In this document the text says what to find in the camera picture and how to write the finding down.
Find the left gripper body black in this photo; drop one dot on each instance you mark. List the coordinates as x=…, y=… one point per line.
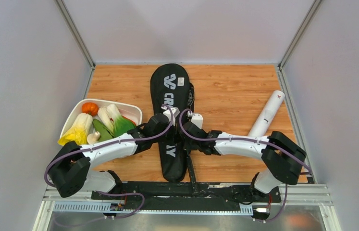
x=171, y=137

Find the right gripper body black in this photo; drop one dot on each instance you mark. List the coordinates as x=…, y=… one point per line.
x=192, y=145

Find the badminton racket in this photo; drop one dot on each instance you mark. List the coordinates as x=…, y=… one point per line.
x=190, y=168

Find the black racket bag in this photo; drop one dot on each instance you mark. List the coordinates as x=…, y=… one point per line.
x=170, y=85

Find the white shuttlecock tube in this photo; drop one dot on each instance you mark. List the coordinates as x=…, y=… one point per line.
x=267, y=114

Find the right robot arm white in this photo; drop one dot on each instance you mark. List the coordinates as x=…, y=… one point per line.
x=284, y=159

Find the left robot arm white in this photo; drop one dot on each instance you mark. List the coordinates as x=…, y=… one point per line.
x=71, y=170

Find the white plastic tray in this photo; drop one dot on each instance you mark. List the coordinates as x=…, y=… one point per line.
x=130, y=112

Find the green bok choy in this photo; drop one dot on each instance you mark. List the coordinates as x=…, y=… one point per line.
x=121, y=124

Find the white bok choy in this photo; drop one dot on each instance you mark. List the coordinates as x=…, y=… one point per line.
x=106, y=120

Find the white mushroom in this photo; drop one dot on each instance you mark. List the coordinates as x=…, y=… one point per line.
x=93, y=138

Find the small orange pumpkin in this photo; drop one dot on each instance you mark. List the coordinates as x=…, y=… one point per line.
x=90, y=108

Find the yellow napa cabbage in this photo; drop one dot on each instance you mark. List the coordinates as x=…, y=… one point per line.
x=79, y=130

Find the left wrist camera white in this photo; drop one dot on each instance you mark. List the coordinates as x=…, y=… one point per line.
x=171, y=113

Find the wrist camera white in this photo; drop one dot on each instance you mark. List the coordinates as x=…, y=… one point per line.
x=196, y=119
x=171, y=113

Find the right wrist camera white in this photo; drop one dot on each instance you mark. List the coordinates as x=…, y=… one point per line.
x=196, y=119

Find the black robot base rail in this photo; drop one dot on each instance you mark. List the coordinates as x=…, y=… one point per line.
x=186, y=196

